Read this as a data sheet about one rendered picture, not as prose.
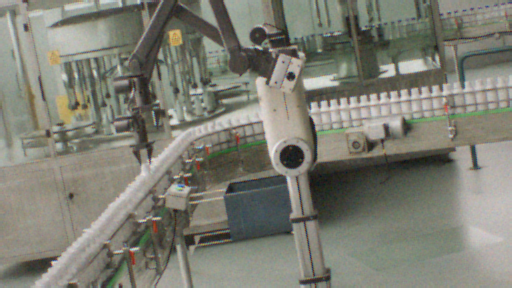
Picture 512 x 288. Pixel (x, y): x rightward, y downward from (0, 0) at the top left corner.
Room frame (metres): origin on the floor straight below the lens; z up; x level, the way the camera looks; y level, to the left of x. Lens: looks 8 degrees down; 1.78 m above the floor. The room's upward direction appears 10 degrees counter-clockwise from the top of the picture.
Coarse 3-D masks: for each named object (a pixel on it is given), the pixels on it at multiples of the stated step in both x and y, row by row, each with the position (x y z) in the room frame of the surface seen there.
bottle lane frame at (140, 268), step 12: (192, 168) 5.30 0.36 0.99; (192, 180) 5.11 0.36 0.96; (192, 204) 4.97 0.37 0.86; (168, 216) 4.27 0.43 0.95; (180, 216) 4.55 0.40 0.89; (180, 228) 4.50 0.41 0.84; (144, 240) 3.70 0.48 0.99; (156, 240) 3.92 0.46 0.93; (168, 252) 4.11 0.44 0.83; (132, 264) 3.43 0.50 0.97; (144, 264) 3.62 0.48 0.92; (120, 276) 3.22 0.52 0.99; (144, 276) 3.58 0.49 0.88; (156, 276) 3.78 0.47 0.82
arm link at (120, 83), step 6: (132, 66) 3.68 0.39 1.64; (138, 66) 3.68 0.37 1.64; (132, 72) 3.69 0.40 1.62; (138, 72) 3.69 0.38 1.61; (144, 72) 3.74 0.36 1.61; (114, 78) 3.72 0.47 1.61; (120, 78) 3.71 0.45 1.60; (126, 78) 3.71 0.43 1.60; (114, 84) 3.71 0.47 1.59; (120, 84) 3.71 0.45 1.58; (126, 84) 3.70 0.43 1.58; (114, 90) 3.71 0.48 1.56; (120, 90) 3.71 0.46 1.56; (126, 90) 3.71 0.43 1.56
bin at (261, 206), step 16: (272, 176) 4.85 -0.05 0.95; (208, 192) 4.82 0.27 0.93; (224, 192) 4.63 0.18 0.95; (240, 192) 4.56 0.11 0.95; (256, 192) 4.55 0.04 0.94; (272, 192) 4.54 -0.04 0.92; (288, 192) 4.54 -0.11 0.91; (240, 208) 4.56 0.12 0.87; (256, 208) 4.55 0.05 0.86; (272, 208) 4.55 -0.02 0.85; (288, 208) 4.54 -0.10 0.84; (240, 224) 4.56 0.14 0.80; (256, 224) 4.55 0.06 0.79; (272, 224) 4.55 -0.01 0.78; (288, 224) 4.54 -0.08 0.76
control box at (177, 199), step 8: (168, 192) 3.94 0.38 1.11; (176, 192) 3.94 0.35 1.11; (184, 192) 3.95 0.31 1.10; (168, 200) 3.94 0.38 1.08; (176, 200) 3.94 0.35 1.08; (184, 200) 3.93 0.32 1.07; (176, 208) 3.95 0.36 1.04; (184, 208) 3.93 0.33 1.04; (176, 216) 3.98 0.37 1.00; (176, 224) 3.97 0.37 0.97; (168, 232) 4.01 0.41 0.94
